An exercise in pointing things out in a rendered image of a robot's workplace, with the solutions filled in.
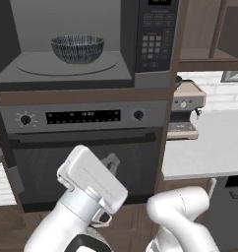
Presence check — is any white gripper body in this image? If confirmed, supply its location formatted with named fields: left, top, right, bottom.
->
left=56, top=145, right=129, bottom=215

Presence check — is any black glass oven door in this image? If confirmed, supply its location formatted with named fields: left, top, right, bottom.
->
left=7, top=127, right=164, bottom=213

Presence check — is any dark grey microwave oven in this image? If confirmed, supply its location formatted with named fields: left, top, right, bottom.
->
left=0, top=0, right=182, bottom=92

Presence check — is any round grey microwave turntable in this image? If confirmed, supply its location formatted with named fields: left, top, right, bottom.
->
left=15, top=50, right=119, bottom=77

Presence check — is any black white striped bowl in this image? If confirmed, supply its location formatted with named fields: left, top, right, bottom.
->
left=50, top=33, right=105, bottom=65

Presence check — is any black oven knob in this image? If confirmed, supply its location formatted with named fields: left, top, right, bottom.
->
left=20, top=114, right=32, bottom=127
left=133, top=109, right=146, bottom=121

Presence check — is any stainless steel built-in oven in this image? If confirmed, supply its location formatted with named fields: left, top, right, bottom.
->
left=0, top=99, right=168, bottom=213

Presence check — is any brown wooden oven cabinet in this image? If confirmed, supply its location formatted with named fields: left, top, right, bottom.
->
left=0, top=0, right=191, bottom=252

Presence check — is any beige silver coffee machine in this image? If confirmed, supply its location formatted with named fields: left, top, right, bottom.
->
left=166, top=75, right=208, bottom=142

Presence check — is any grey dishwasher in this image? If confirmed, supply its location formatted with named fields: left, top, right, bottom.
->
left=202, top=174, right=238, bottom=252

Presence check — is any grey framed window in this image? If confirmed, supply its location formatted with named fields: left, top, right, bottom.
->
left=220, top=70, right=238, bottom=84

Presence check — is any black oven door handle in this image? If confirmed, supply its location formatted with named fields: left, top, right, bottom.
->
left=9, top=130, right=157, bottom=144

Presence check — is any brown wooden wall cupboard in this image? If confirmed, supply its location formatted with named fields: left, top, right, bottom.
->
left=176, top=0, right=238, bottom=73

